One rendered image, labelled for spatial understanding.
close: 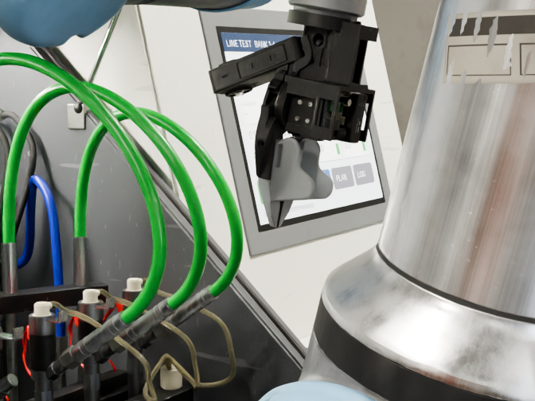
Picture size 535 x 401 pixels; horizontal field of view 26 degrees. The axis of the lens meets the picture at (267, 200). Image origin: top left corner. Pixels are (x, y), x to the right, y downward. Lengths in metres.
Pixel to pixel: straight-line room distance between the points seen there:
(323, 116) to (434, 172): 0.72
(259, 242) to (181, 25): 0.31
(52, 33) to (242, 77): 0.61
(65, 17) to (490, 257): 0.27
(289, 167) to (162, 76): 0.41
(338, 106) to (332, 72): 0.03
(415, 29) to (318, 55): 2.83
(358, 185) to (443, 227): 1.50
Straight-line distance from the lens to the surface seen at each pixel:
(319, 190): 1.14
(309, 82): 1.09
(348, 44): 1.09
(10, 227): 1.37
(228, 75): 1.16
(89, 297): 1.30
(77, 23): 0.57
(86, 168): 1.39
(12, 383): 1.18
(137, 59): 1.48
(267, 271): 1.60
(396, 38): 3.97
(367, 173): 1.91
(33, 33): 0.55
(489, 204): 0.37
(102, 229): 1.48
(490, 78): 0.36
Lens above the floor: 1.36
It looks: 7 degrees down
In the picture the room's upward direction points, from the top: straight up
